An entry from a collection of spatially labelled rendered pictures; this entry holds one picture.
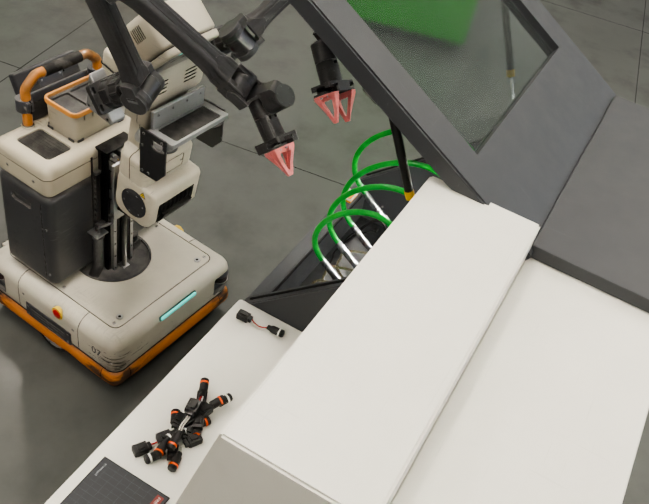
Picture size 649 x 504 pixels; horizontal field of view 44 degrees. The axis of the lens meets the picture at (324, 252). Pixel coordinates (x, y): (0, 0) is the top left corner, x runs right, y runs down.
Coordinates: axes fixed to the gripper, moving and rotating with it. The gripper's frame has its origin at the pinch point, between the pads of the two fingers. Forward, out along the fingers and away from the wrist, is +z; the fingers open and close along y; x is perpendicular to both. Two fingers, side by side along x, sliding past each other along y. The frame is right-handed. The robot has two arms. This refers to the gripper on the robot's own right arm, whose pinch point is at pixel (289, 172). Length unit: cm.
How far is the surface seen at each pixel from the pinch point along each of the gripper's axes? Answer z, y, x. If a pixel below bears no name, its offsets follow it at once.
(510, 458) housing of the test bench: 46, 79, -46
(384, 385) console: 28, 73, -56
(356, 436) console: 30, 75, -66
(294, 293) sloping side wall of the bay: 25.8, 5.1, -16.9
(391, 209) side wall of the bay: 25, -20, 46
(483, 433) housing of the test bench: 43, 76, -45
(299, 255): 22.2, -15.7, 4.2
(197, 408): 35, 8, -53
